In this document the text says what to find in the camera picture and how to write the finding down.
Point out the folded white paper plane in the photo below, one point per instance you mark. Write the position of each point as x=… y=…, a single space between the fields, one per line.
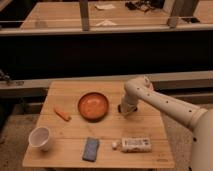
x=106 y=23

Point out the white patterned box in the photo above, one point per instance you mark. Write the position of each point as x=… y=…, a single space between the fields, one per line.
x=136 y=145

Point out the orange carrot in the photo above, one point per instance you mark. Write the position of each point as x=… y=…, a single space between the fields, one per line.
x=62 y=114

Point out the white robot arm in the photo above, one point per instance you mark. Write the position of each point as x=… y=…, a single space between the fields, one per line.
x=197 y=119

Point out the orange round bowl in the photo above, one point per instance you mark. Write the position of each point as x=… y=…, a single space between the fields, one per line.
x=93 y=106

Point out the black flat device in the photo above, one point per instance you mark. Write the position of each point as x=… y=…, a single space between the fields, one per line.
x=190 y=19

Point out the small white ball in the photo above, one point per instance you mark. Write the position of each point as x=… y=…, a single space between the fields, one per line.
x=114 y=145

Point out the white paper sheet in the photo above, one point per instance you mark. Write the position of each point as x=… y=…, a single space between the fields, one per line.
x=105 y=7

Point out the grey metal post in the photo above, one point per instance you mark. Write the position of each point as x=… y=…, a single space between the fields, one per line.
x=175 y=13
x=84 y=12

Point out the black eraser block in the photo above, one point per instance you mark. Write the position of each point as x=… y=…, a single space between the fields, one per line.
x=126 y=109

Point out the blue sponge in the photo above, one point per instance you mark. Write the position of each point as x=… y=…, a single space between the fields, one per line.
x=91 y=149

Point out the grey metal post right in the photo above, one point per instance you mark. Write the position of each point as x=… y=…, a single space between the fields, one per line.
x=175 y=13

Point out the white paper cup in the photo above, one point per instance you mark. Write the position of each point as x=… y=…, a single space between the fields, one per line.
x=40 y=138

